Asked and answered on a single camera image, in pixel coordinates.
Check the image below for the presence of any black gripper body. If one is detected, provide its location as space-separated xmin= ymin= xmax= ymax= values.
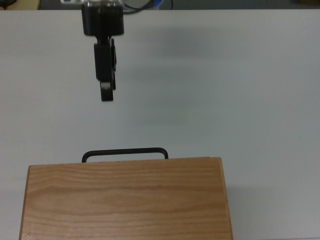
xmin=82 ymin=4 xmax=125 ymax=37

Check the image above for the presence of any black metal drawer handle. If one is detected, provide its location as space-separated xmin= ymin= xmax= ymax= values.
xmin=81 ymin=147 xmax=169 ymax=164

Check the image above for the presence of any tan wooden desk edge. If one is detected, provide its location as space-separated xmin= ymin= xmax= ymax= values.
xmin=0 ymin=0 xmax=41 ymax=11

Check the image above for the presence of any wooden cabinet box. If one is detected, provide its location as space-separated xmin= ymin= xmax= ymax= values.
xmin=18 ymin=156 xmax=235 ymax=240

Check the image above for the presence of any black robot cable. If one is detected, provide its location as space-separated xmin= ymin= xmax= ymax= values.
xmin=123 ymin=0 xmax=155 ymax=15

